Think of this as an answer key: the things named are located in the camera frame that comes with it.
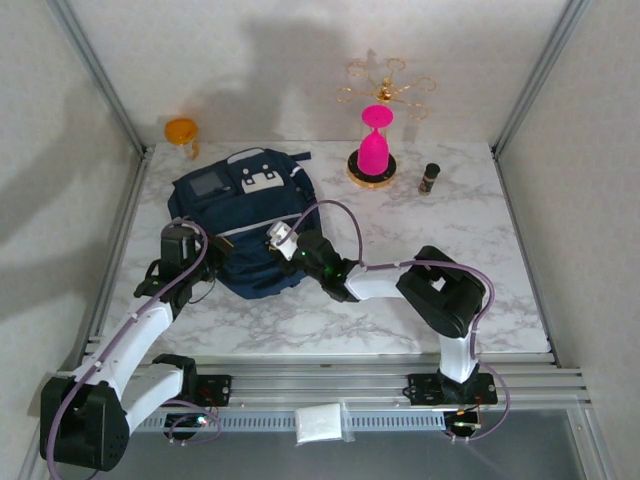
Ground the navy blue student backpack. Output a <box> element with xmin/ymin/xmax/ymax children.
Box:
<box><xmin>167</xmin><ymin>146</ymin><xmax>324</xmax><ymax>301</ymax></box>

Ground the orange pill bottle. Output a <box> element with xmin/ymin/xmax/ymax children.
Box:
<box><xmin>163</xmin><ymin>117</ymin><xmax>201</xmax><ymax>161</ymax></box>

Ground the pink goblet glass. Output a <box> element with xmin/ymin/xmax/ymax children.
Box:
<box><xmin>355</xmin><ymin>103</ymin><xmax>396</xmax><ymax>176</ymax></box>

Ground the spice bottle with black cap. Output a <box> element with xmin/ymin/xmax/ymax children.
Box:
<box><xmin>417</xmin><ymin>162</ymin><xmax>442</xmax><ymax>197</ymax></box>

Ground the white plastic packet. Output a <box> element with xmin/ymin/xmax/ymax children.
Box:
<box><xmin>293</xmin><ymin>402</ymin><xmax>357</xmax><ymax>447</ymax></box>

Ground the black controller board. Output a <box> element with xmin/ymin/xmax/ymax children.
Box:
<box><xmin>443</xmin><ymin>407</ymin><xmax>485</xmax><ymax>432</ymax></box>
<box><xmin>164</xmin><ymin>412</ymin><xmax>219</xmax><ymax>432</ymax></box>

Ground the gold glass rack stand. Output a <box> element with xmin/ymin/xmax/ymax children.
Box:
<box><xmin>335</xmin><ymin>56</ymin><xmax>439</xmax><ymax>190</ymax></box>

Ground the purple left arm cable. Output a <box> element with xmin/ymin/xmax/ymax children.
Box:
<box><xmin>44</xmin><ymin>219</ymin><xmax>224</xmax><ymax>480</ymax></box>

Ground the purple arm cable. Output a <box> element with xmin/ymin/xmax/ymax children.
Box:
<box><xmin>292</xmin><ymin>199</ymin><xmax>512</xmax><ymax>446</ymax></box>
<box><xmin>44</xmin><ymin>219</ymin><xmax>224</xmax><ymax>480</ymax></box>

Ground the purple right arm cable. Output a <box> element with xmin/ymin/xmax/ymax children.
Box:
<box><xmin>292</xmin><ymin>199</ymin><xmax>512</xmax><ymax>446</ymax></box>

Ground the aluminium side rail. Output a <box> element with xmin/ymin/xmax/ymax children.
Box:
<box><xmin>492</xmin><ymin>147</ymin><xmax>616</xmax><ymax>480</ymax></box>
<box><xmin>19</xmin><ymin>149</ymin><xmax>154</xmax><ymax>480</ymax></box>

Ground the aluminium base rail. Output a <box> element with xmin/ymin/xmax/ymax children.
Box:
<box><xmin>59</xmin><ymin>357</ymin><xmax>594</xmax><ymax>407</ymax></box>

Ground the grey slotted cable duct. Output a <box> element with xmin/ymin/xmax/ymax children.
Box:
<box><xmin>134</xmin><ymin>409</ymin><xmax>447</xmax><ymax>434</ymax></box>

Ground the aluminium frame post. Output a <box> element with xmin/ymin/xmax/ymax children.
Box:
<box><xmin>489</xmin><ymin>0</ymin><xmax>594</xmax><ymax>159</ymax></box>
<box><xmin>47</xmin><ymin>0</ymin><xmax>154</xmax><ymax>159</ymax></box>

